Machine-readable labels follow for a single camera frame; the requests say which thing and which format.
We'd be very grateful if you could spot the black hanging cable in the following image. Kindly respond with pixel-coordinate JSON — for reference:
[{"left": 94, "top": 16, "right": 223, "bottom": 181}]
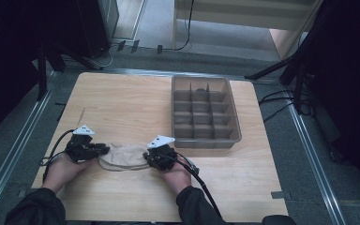
[{"left": 162, "top": 0, "right": 196, "bottom": 53}]

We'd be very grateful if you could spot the person's dark trouser knee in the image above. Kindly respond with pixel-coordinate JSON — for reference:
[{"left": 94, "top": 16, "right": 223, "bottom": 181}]
[{"left": 262, "top": 215, "right": 297, "bottom": 225}]

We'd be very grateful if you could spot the person's right hand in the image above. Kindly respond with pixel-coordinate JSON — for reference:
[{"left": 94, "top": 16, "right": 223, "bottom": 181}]
[{"left": 158, "top": 156, "right": 193, "bottom": 196}]

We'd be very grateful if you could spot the white floor cable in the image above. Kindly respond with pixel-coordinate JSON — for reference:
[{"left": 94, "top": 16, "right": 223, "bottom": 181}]
[{"left": 90, "top": 43, "right": 124, "bottom": 68}]

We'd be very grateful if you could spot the black tripod stand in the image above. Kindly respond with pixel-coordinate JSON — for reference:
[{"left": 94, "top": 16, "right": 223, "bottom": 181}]
[{"left": 244, "top": 0, "right": 315, "bottom": 115}]

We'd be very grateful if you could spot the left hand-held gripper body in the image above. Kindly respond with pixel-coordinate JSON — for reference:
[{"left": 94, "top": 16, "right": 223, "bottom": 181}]
[{"left": 65, "top": 125, "right": 99, "bottom": 163}]

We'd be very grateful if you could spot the black metal stand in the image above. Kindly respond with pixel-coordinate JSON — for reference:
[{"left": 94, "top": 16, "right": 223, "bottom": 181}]
[{"left": 36, "top": 40, "right": 104, "bottom": 101}]

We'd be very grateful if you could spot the right hand-held gripper black cable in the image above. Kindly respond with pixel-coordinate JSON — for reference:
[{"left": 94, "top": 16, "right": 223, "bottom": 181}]
[{"left": 168, "top": 152, "right": 223, "bottom": 219}]

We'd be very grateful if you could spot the black floor cable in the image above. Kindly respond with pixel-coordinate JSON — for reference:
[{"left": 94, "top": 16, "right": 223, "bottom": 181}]
[
  {"left": 262, "top": 102, "right": 295, "bottom": 124},
  {"left": 257, "top": 89, "right": 295, "bottom": 106}
]

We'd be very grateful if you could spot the person's left hand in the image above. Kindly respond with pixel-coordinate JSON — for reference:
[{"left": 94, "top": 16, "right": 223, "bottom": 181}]
[{"left": 41, "top": 153, "right": 93, "bottom": 194}]

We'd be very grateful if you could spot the grey divided organiser box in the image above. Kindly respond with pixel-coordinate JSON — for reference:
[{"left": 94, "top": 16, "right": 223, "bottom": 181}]
[{"left": 171, "top": 74, "right": 243, "bottom": 149}]

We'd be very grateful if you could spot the metal floor rail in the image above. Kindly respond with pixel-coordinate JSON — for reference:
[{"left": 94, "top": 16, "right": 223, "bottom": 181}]
[
  {"left": 285, "top": 90, "right": 349, "bottom": 225},
  {"left": 0, "top": 70, "right": 58, "bottom": 217}
]

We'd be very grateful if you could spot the left hand-held gripper black cable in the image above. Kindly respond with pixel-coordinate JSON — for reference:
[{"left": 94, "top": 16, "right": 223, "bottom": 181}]
[{"left": 38, "top": 128, "right": 76, "bottom": 184}]

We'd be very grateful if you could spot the hand-held gripper black cable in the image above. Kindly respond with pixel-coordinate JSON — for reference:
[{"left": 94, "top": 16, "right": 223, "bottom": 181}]
[
  {"left": 168, "top": 152, "right": 223, "bottom": 219},
  {"left": 38, "top": 128, "right": 76, "bottom": 184}
]

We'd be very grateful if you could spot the dark cabinet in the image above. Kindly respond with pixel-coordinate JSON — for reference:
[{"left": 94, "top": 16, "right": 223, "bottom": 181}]
[{"left": 74, "top": 0, "right": 120, "bottom": 59}]

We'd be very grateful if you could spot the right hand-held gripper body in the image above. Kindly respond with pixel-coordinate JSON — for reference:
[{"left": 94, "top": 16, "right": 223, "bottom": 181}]
[{"left": 147, "top": 134, "right": 179, "bottom": 172}]

